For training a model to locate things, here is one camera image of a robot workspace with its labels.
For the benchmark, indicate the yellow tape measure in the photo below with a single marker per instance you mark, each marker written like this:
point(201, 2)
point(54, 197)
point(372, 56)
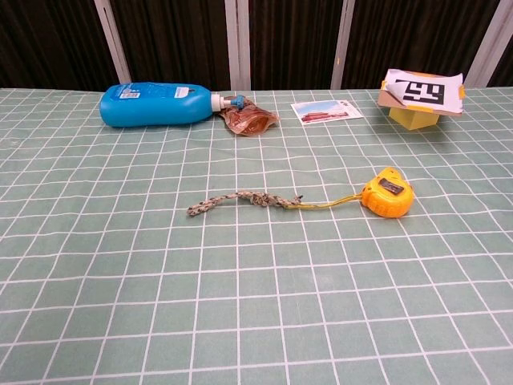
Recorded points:
point(386, 198)

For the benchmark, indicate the brown snack pouch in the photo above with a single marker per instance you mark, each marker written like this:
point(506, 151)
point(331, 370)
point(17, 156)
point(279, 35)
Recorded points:
point(252, 122)

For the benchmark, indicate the green checked tablecloth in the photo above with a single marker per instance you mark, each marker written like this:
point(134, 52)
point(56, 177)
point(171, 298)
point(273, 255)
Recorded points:
point(256, 280)

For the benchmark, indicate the photo postcard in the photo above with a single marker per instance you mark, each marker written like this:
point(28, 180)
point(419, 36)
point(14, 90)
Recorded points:
point(324, 112)

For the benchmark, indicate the blue plastic bottle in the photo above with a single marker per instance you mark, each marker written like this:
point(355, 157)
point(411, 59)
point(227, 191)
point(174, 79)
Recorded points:
point(152, 106)

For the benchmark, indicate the brown cardboard board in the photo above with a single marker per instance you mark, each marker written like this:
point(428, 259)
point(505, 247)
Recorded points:
point(386, 98)

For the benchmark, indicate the dark curtain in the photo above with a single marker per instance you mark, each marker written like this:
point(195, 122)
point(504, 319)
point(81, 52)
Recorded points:
point(180, 40)

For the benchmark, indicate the yellow block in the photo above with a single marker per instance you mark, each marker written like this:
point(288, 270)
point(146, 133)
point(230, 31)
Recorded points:
point(414, 119)

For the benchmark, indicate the white marker paper sheet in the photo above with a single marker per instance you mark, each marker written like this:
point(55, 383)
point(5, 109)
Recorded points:
point(451, 102)

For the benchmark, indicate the white double post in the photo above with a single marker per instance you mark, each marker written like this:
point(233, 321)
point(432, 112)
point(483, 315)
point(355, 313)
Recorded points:
point(238, 44)

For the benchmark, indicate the white slotted post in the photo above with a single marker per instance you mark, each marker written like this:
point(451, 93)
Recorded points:
point(114, 44)

